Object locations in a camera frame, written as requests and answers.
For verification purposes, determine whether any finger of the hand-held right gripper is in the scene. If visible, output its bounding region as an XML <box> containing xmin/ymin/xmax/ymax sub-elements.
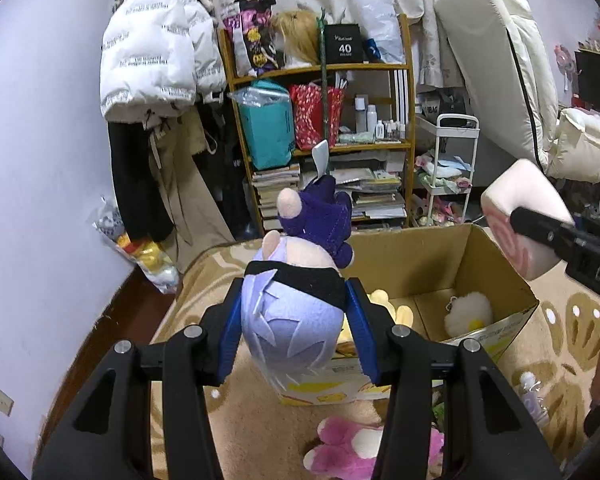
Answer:
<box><xmin>509</xmin><ymin>206</ymin><xmax>578</xmax><ymax>261</ymax></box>

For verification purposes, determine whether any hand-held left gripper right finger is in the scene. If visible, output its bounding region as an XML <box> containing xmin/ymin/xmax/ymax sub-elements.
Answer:
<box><xmin>345</xmin><ymin>277</ymin><xmax>563</xmax><ymax>480</ymax></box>

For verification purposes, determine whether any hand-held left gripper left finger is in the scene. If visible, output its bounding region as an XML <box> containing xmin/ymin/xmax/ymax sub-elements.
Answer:
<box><xmin>32</xmin><ymin>280</ymin><xmax>246</xmax><ymax>480</ymax></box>

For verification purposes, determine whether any yellow plush toy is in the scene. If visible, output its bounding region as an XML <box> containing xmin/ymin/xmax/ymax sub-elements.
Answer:
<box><xmin>340</xmin><ymin>289</ymin><xmax>416</xmax><ymax>346</ymax></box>

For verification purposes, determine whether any pink swirl plush roll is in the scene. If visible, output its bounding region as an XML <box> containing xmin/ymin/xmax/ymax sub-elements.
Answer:
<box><xmin>480</xmin><ymin>158</ymin><xmax>576</xmax><ymax>282</ymax></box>

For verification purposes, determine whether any lavender haired plush doll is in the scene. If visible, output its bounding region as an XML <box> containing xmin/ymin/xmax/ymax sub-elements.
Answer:
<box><xmin>240</xmin><ymin>140</ymin><xmax>355</xmax><ymax>395</ymax></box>

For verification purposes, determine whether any printed cardboard box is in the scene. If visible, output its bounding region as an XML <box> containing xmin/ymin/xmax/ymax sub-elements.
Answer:
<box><xmin>277</xmin><ymin>223</ymin><xmax>540</xmax><ymax>406</ymax></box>

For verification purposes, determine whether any white fluffy plush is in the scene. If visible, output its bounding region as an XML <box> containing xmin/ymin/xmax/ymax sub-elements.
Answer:
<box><xmin>445</xmin><ymin>291</ymin><xmax>495</xmax><ymax>335</ymax></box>

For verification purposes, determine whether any cream paw cushion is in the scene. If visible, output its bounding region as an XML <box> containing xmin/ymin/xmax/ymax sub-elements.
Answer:
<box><xmin>545</xmin><ymin>107</ymin><xmax>600</xmax><ymax>183</ymax></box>

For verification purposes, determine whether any pink plush toy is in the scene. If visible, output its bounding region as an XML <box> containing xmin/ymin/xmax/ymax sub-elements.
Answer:
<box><xmin>302</xmin><ymin>416</ymin><xmax>446</xmax><ymax>480</ymax></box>

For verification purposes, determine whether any plastic bag of plush toys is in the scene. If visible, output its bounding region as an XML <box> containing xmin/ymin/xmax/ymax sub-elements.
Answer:
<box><xmin>91</xmin><ymin>195</ymin><xmax>181</xmax><ymax>295</ymax></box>

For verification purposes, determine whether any white trolley cart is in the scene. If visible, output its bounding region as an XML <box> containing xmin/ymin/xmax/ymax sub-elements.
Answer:
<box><xmin>412</xmin><ymin>114</ymin><xmax>481</xmax><ymax>228</ymax></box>

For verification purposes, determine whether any small lavender plush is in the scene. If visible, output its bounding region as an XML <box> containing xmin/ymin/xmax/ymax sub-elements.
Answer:
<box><xmin>517</xmin><ymin>371</ymin><xmax>551</xmax><ymax>428</ymax></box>

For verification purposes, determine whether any black printed bag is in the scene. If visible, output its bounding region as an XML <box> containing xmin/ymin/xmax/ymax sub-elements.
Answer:
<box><xmin>416</xmin><ymin>91</ymin><xmax>468</xmax><ymax>120</ymax></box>

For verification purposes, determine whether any stack of books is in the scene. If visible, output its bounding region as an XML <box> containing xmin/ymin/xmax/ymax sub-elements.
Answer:
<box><xmin>251</xmin><ymin>164</ymin><xmax>302</xmax><ymax>233</ymax></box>

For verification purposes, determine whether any pile of magazines and papers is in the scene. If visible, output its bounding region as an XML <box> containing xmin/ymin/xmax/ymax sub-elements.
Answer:
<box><xmin>300</xmin><ymin>152</ymin><xmax>408</xmax><ymax>226</ymax></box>

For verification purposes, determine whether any beige hanging coat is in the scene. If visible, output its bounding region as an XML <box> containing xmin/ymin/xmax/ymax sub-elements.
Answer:
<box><xmin>147</xmin><ymin>110</ymin><xmax>236</xmax><ymax>261</ymax></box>

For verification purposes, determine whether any pink desk fan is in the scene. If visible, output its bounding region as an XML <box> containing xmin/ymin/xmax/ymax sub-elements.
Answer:
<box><xmin>552</xmin><ymin>42</ymin><xmax>578</xmax><ymax>93</ymax></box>

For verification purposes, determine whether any dark hanging garment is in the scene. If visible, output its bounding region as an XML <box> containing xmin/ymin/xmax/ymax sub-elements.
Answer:
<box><xmin>195</xmin><ymin>100</ymin><xmax>253</xmax><ymax>241</ymax></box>

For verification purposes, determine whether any black hanging coat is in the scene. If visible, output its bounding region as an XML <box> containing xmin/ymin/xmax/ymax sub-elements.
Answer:
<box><xmin>107</xmin><ymin>120</ymin><xmax>176</xmax><ymax>241</ymax></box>

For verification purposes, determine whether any row of cosmetic bottles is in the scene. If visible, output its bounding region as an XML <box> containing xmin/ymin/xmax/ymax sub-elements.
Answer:
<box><xmin>352</xmin><ymin>95</ymin><xmax>408</xmax><ymax>142</ymax></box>

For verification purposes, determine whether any cream folded mattress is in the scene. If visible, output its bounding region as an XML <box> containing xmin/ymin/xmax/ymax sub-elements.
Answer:
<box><xmin>434</xmin><ymin>0</ymin><xmax>563</xmax><ymax>171</ymax></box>

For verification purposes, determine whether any teal bag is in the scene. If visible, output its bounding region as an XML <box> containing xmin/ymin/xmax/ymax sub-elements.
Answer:
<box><xmin>237</xmin><ymin>80</ymin><xmax>297</xmax><ymax>171</ymax></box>

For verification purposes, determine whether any red patterned bag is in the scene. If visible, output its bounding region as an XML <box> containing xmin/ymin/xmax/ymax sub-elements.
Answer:
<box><xmin>288</xmin><ymin>84</ymin><xmax>347</xmax><ymax>150</ymax></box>

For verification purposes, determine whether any wooden shelf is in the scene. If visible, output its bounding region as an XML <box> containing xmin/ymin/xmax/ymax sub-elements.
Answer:
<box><xmin>217</xmin><ymin>12</ymin><xmax>416</xmax><ymax>233</ymax></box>

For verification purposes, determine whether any green stick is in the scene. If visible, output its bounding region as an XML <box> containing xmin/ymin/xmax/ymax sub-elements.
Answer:
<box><xmin>317</xmin><ymin>7</ymin><xmax>331</xmax><ymax>146</ymax></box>

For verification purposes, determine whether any clear zip bag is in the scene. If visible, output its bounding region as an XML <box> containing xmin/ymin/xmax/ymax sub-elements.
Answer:
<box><xmin>227</xmin><ymin>85</ymin><xmax>291</xmax><ymax>108</ymax></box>

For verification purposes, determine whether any clear plastic bag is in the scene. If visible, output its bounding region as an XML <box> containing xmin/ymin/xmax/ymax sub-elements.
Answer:
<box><xmin>352</xmin><ymin>0</ymin><xmax>406</xmax><ymax>64</ymax></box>

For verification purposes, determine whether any black box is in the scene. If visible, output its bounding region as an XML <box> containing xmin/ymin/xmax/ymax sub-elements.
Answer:
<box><xmin>324</xmin><ymin>23</ymin><xmax>365</xmax><ymax>65</ymax></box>

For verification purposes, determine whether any white puffer jacket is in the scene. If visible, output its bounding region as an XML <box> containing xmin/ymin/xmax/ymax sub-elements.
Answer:
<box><xmin>100</xmin><ymin>0</ymin><xmax>227</xmax><ymax>123</ymax></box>

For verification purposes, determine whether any cartoon printed bag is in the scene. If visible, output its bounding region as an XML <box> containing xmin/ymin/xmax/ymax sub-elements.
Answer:
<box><xmin>223</xmin><ymin>0</ymin><xmax>286</xmax><ymax>77</ymax></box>

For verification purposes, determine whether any blonde wig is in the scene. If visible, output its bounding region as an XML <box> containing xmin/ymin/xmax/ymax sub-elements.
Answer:
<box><xmin>271</xmin><ymin>9</ymin><xmax>323</xmax><ymax>68</ymax></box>

